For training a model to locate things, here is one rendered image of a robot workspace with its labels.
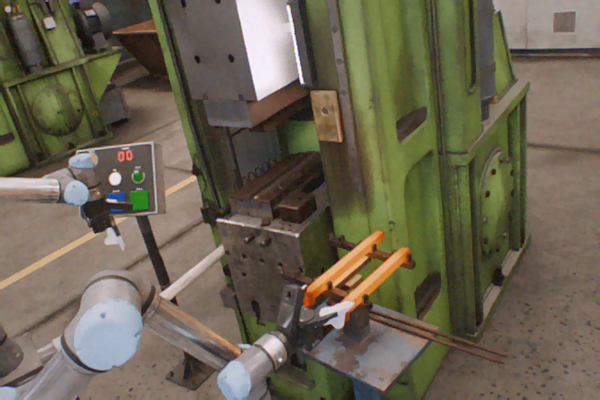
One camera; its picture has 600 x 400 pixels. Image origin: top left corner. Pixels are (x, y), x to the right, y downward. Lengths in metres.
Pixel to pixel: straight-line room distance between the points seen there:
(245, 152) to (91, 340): 1.35
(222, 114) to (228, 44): 0.26
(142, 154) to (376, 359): 1.18
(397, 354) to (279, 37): 1.07
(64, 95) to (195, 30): 4.86
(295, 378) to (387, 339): 0.80
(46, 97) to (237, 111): 4.87
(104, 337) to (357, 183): 1.11
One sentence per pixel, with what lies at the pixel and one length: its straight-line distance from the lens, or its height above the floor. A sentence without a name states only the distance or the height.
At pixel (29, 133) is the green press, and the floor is 0.38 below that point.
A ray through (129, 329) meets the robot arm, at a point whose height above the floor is 1.25.
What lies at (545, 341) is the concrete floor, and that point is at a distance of 2.81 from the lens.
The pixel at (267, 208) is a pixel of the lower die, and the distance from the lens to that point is 2.02.
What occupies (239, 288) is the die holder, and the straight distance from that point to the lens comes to 2.28.
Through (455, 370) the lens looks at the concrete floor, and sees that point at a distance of 2.65.
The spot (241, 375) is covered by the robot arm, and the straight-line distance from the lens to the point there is 1.22.
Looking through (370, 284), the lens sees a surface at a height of 0.97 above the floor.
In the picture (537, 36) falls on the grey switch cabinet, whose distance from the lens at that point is 7.05.
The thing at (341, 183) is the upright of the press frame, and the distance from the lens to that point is 1.96.
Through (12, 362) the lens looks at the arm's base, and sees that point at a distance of 1.93.
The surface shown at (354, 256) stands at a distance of 1.63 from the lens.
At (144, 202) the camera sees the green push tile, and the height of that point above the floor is 1.00.
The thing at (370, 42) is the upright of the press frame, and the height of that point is 1.50.
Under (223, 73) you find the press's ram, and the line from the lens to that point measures 1.89.
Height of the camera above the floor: 1.85
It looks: 26 degrees down
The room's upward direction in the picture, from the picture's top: 12 degrees counter-clockwise
